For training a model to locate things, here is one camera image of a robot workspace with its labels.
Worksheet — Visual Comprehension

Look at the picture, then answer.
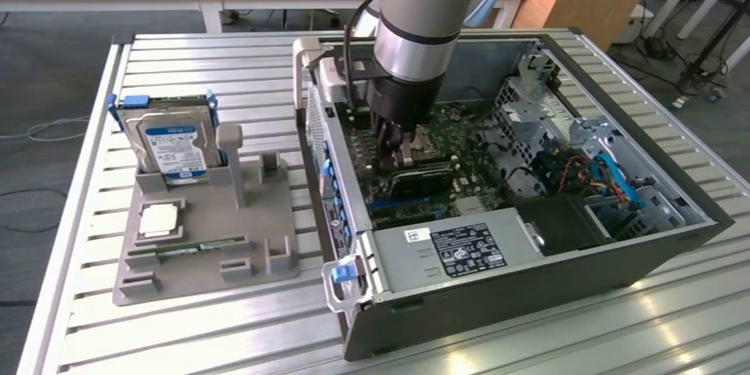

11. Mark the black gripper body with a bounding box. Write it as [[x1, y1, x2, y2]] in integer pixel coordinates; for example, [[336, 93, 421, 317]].
[[364, 72, 448, 133]]

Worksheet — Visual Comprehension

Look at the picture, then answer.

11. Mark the green graphics card black cooler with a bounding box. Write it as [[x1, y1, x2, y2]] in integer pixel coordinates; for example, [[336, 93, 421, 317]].
[[366, 162, 457, 201]]

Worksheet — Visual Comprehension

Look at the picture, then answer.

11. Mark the silver CPU in socket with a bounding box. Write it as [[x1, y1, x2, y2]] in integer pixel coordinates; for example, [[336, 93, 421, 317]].
[[404, 125, 446, 164]]

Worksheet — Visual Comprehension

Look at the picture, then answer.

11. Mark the blue expansion slot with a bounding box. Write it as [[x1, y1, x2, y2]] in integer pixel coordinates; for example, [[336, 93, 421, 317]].
[[368, 198, 438, 212]]

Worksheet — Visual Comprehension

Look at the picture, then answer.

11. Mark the green motherboard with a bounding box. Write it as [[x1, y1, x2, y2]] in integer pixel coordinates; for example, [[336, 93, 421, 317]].
[[340, 102, 521, 230]]

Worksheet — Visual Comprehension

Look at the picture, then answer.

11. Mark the metal drive cage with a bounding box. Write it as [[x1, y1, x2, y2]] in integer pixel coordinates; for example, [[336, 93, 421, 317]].
[[496, 40, 691, 238]]

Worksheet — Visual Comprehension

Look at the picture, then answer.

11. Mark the grey power supply unit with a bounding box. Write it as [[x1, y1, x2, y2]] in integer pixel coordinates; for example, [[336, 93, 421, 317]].
[[372, 207, 544, 296]]

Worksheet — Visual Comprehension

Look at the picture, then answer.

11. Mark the grey latch blue tab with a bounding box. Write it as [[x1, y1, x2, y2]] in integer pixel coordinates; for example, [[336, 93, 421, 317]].
[[322, 254, 377, 314]]

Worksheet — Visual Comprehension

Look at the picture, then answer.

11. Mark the grey parts rack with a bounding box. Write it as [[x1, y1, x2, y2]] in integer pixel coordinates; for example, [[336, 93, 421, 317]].
[[111, 123, 304, 308]]

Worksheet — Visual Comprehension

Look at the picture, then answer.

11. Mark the hard disk blue carrier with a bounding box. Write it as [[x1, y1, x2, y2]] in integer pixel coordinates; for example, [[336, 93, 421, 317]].
[[109, 92, 223, 186]]

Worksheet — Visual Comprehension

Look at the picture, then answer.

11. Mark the black PC case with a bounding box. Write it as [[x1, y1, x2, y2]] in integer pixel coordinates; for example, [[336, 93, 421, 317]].
[[293, 27, 737, 363]]

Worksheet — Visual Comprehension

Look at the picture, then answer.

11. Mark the clean silver CPU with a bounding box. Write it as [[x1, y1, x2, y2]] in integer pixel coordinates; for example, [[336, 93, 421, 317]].
[[138, 205, 181, 238]]

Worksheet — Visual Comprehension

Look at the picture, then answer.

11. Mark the white floor box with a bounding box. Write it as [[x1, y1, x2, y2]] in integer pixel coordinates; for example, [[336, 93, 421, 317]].
[[621, 2, 648, 46]]

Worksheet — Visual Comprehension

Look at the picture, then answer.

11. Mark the black wheeled stand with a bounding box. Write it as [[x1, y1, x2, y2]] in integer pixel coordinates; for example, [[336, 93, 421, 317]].
[[673, 0, 750, 106]]

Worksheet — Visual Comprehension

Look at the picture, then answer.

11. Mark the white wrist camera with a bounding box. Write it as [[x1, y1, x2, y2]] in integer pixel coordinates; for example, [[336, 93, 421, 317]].
[[318, 56, 360, 105]]

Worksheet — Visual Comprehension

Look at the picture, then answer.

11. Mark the black camera cable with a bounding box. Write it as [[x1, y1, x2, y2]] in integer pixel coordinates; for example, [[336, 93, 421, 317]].
[[342, 0, 390, 109]]

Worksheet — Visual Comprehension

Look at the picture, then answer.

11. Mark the red orange wire bundle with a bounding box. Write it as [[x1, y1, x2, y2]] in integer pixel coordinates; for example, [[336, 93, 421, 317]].
[[556, 155, 609, 195]]

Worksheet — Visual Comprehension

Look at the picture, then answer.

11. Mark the blue disk wire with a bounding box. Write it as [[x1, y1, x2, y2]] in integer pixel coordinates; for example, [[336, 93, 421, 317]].
[[592, 153, 648, 210]]

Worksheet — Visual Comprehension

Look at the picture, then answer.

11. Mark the white floor cable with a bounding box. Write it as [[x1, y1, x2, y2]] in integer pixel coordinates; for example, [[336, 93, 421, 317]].
[[0, 114, 94, 142]]

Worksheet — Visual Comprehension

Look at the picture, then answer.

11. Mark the black floor cable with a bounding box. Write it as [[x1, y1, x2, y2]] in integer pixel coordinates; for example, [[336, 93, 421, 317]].
[[0, 189, 67, 233]]

